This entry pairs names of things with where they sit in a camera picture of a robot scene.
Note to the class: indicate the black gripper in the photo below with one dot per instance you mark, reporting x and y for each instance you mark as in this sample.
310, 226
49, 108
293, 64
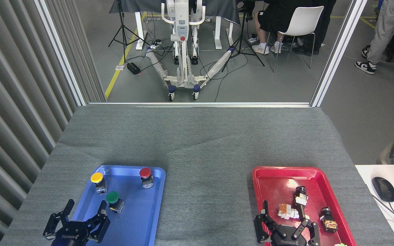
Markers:
70, 235
287, 239

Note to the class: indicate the green push button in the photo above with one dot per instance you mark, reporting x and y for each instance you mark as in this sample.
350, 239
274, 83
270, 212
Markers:
112, 196

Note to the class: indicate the yellow push button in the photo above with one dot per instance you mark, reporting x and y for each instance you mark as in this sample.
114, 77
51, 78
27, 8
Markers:
96, 177

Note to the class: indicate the red push button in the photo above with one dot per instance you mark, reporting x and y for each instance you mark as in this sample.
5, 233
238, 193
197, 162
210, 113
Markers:
145, 172

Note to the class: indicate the red plastic tray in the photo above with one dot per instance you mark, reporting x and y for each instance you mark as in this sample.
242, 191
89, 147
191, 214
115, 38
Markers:
275, 188

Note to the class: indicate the blue plastic tray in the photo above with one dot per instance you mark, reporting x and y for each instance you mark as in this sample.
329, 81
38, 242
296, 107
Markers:
139, 212

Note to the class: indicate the black computer mouse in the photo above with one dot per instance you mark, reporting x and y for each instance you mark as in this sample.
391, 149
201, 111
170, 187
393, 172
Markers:
383, 189

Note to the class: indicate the grey felt table cover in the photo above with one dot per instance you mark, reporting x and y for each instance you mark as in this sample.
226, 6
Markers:
200, 143

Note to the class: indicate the white floor plate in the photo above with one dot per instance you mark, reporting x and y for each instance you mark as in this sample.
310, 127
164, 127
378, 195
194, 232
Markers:
120, 67

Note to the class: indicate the black power box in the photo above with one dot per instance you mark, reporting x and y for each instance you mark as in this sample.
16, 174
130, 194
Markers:
133, 68

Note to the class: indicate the black tripod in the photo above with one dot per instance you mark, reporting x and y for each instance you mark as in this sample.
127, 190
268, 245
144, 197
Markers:
124, 34
240, 41

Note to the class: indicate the white power strip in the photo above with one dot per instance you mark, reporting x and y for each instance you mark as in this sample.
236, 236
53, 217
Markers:
156, 43

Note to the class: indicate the white chair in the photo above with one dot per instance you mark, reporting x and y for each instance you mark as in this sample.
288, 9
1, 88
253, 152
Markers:
303, 20

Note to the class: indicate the person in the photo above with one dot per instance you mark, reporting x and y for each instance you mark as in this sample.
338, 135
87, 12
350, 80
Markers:
275, 17
323, 20
207, 19
385, 27

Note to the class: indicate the white wheeled stand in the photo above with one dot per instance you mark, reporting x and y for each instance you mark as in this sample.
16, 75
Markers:
180, 20

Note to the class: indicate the blue crate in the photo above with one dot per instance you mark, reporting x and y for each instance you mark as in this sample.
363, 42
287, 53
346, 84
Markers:
379, 5

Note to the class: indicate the white and orange switch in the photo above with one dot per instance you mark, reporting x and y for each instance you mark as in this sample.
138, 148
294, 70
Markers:
286, 211

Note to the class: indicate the black knob switch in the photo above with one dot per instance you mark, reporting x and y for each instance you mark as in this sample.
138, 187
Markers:
300, 194

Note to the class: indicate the black and orange switch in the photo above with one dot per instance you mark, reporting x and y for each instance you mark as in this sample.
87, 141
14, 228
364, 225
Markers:
328, 222

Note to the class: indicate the silver rail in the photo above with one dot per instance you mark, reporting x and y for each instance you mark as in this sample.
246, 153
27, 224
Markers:
200, 104

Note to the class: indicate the silver post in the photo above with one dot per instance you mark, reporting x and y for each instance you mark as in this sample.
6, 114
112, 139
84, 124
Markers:
337, 51
60, 51

